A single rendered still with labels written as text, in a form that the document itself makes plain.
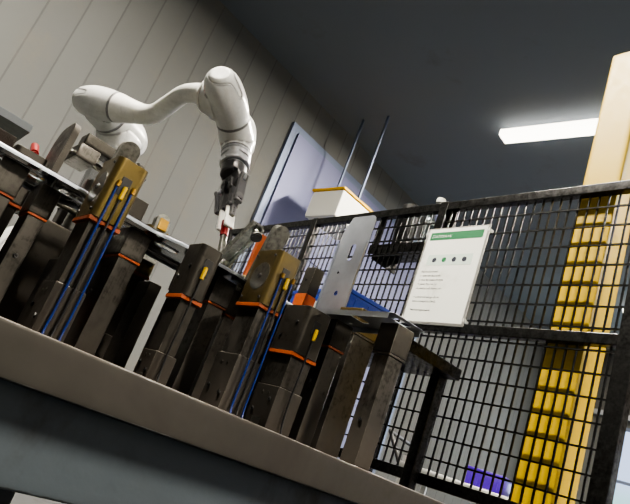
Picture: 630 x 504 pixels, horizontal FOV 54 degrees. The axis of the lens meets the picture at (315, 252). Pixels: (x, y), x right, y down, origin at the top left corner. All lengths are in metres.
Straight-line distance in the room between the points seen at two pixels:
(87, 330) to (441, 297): 0.96
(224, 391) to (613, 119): 1.23
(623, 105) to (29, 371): 1.63
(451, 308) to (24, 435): 1.33
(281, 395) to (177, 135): 3.42
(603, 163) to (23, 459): 1.52
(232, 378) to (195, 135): 3.54
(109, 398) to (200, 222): 4.06
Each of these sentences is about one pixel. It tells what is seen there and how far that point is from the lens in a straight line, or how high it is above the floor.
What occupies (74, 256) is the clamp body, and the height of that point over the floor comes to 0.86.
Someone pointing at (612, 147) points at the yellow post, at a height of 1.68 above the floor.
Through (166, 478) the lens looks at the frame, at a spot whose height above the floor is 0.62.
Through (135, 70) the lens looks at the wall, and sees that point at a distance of 4.43.
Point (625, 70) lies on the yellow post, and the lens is 1.95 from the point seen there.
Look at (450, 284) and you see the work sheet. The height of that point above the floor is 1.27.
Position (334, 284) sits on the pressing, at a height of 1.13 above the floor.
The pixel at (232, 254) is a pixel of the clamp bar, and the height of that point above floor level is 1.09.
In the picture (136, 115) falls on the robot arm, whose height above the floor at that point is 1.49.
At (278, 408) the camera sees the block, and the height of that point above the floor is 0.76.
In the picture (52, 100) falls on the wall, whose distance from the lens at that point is 4.12.
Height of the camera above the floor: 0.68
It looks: 18 degrees up
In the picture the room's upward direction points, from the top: 21 degrees clockwise
